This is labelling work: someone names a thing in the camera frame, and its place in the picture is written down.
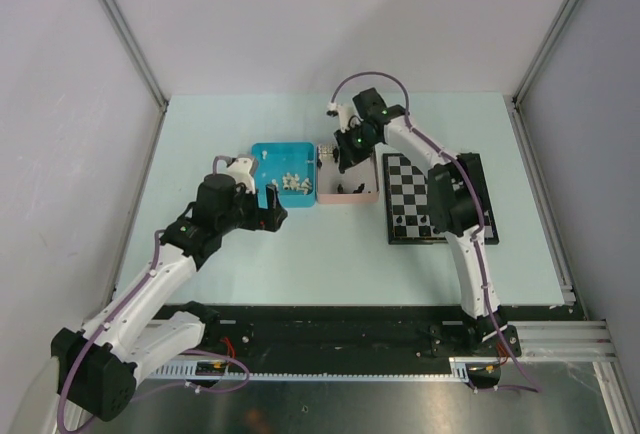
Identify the grey cable duct strip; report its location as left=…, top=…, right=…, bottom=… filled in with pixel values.
left=149, top=358, right=469, bottom=383

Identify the blue plastic tray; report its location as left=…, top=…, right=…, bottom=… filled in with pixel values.
left=251, top=142, right=316, bottom=208

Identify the black silver chessboard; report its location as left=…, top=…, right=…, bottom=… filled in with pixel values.
left=382, top=152, right=501, bottom=247

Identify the aluminium frame post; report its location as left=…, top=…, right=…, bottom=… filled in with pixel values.
left=512, top=0, right=609, bottom=105
left=73, top=0, right=169, bottom=113

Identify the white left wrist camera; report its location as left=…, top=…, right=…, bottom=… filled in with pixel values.
left=225, top=154, right=259, bottom=194

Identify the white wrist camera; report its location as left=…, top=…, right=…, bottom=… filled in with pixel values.
left=225, top=154, right=259, bottom=194
left=326, top=102, right=361, bottom=133

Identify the white chess pieces cluster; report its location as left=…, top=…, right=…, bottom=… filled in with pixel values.
left=271, top=172, right=313, bottom=195

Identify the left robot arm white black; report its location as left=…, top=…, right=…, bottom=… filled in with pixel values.
left=51, top=174, right=287, bottom=431

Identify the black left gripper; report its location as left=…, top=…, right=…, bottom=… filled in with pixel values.
left=217, top=181, right=286, bottom=234

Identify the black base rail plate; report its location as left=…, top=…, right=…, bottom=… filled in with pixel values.
left=102, top=303, right=524, bottom=380

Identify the pink plastic tray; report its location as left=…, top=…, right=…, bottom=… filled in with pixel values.
left=315, top=143, right=380, bottom=204

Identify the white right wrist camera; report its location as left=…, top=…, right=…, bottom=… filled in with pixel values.
left=326, top=102, right=361, bottom=133

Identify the aluminium frame post right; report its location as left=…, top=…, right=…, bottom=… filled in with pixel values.
left=512, top=0, right=609, bottom=105

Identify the aluminium frame post left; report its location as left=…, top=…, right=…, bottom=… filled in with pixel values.
left=73, top=0, right=169, bottom=113

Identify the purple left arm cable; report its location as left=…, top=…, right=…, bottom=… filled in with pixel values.
left=55, top=155, right=251, bottom=433

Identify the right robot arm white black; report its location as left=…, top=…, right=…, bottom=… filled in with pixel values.
left=327, top=88, right=504, bottom=355

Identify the black chess pieces cluster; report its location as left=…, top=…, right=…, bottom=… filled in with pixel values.
left=336, top=183, right=366, bottom=195

